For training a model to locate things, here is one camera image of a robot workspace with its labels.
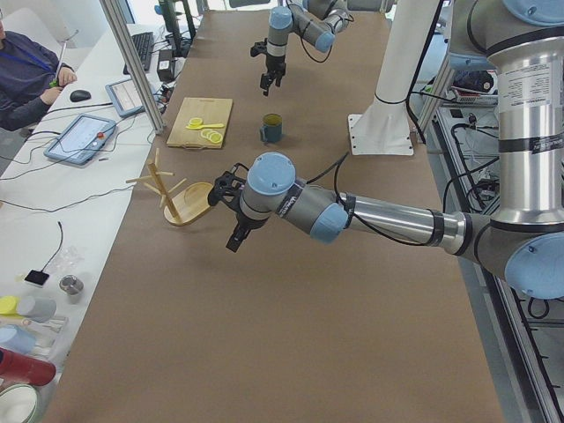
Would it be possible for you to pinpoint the yellow plastic knife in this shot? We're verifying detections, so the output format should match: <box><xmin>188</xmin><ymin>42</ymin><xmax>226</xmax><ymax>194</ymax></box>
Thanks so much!
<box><xmin>185</xmin><ymin>123</ymin><xmax>225</xmax><ymax>130</ymax></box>

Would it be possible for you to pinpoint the blue teach pendant near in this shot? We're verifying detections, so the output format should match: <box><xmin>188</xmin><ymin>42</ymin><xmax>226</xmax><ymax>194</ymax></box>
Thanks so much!
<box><xmin>44</xmin><ymin>114</ymin><xmax>117</xmax><ymax>166</ymax></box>

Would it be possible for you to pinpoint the bamboo cutting board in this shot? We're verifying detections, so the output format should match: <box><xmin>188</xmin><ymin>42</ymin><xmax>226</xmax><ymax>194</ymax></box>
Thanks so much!
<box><xmin>167</xmin><ymin>97</ymin><xmax>234</xmax><ymax>149</ymax></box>

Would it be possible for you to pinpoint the grey cylinder cup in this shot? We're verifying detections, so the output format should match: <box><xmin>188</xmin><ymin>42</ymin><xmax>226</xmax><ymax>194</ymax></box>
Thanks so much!
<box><xmin>16</xmin><ymin>296</ymin><xmax>56</xmax><ymax>323</ymax></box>

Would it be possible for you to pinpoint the aluminium frame post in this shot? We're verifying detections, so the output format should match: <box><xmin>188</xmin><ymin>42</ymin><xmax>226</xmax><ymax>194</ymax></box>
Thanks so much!
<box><xmin>100</xmin><ymin>0</ymin><xmax>165</xmax><ymax>135</ymax></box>

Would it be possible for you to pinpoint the black square pad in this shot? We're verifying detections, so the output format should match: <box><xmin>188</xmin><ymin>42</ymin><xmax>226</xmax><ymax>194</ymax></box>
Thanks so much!
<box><xmin>24</xmin><ymin>270</ymin><xmax>49</xmax><ymax>286</ymax></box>

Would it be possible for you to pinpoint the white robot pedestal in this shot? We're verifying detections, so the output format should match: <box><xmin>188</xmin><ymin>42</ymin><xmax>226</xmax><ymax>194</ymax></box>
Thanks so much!
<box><xmin>349</xmin><ymin>1</ymin><xmax>420</xmax><ymax>156</ymax></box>

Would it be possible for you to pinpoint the dark teal mug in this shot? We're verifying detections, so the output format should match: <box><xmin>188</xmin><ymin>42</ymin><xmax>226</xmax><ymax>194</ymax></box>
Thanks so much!
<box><xmin>259</xmin><ymin>113</ymin><xmax>283</xmax><ymax>144</ymax></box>

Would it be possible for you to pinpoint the white green bowl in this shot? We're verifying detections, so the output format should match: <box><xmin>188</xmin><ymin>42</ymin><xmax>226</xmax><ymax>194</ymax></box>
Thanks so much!
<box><xmin>0</xmin><ymin>384</ymin><xmax>41</xmax><ymax>423</ymax></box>

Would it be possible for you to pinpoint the black computer mouse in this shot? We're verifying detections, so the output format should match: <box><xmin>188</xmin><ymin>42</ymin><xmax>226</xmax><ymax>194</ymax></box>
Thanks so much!
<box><xmin>70</xmin><ymin>89</ymin><xmax>92</xmax><ymax>103</ymax></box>

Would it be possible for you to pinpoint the black power adapter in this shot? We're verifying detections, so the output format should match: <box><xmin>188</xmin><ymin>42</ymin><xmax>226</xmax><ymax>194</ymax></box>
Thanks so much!
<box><xmin>157</xmin><ymin>49</ymin><xmax>175</xmax><ymax>83</ymax></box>

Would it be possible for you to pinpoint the wooden cup storage rack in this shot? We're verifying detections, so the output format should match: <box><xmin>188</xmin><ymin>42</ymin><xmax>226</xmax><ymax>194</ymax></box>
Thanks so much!
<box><xmin>126</xmin><ymin>148</ymin><xmax>213</xmax><ymax>226</ymax></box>

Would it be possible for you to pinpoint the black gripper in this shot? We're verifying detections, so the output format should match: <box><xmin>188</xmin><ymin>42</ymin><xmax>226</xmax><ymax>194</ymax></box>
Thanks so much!
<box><xmin>226</xmin><ymin>211</ymin><xmax>264</xmax><ymax>252</ymax></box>
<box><xmin>260</xmin><ymin>54</ymin><xmax>286</xmax><ymax>96</ymax></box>

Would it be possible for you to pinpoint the blue teach pendant far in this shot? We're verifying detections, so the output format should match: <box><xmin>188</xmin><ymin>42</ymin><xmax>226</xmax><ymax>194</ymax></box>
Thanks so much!
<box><xmin>105</xmin><ymin>78</ymin><xmax>145</xmax><ymax>118</ymax></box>

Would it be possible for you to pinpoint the small steel cup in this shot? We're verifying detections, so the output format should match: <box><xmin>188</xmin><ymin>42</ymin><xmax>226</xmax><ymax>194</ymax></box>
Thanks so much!
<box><xmin>59</xmin><ymin>275</ymin><xmax>84</xmax><ymax>304</ymax></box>

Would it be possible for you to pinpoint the seated person dark jacket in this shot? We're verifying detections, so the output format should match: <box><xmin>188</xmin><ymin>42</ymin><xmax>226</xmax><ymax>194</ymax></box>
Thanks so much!
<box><xmin>1</xmin><ymin>29</ymin><xmax>77</xmax><ymax>131</ymax></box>

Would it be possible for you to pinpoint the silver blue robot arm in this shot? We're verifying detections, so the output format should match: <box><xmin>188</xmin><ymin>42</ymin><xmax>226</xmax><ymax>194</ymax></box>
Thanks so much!
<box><xmin>250</xmin><ymin>0</ymin><xmax>354</xmax><ymax>96</ymax></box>
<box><xmin>208</xmin><ymin>1</ymin><xmax>563</xmax><ymax>300</ymax></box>

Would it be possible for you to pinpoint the black keyboard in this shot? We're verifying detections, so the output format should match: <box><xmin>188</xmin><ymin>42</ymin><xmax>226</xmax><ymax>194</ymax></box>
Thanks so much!
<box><xmin>130</xmin><ymin>32</ymin><xmax>154</xmax><ymax>72</ymax></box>

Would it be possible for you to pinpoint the light blue cup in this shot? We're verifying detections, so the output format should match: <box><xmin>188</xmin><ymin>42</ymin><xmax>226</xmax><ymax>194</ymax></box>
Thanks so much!
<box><xmin>0</xmin><ymin>325</ymin><xmax>36</xmax><ymax>354</ymax></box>

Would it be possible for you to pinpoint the blue teach pendant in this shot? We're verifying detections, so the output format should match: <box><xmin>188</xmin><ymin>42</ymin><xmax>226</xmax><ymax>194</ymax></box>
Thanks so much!
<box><xmin>44</xmin><ymin>114</ymin><xmax>117</xmax><ymax>166</ymax></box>
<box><xmin>105</xmin><ymin>78</ymin><xmax>145</xmax><ymax>118</ymax></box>

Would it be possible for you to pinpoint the yellow cup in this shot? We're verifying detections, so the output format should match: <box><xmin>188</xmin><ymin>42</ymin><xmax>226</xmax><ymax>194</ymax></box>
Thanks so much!
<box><xmin>0</xmin><ymin>296</ymin><xmax>20</xmax><ymax>315</ymax></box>

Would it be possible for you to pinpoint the red thermos bottle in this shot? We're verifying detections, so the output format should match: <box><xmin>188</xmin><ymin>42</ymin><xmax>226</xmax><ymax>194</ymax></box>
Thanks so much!
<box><xmin>1</xmin><ymin>348</ymin><xmax>56</xmax><ymax>386</ymax></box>

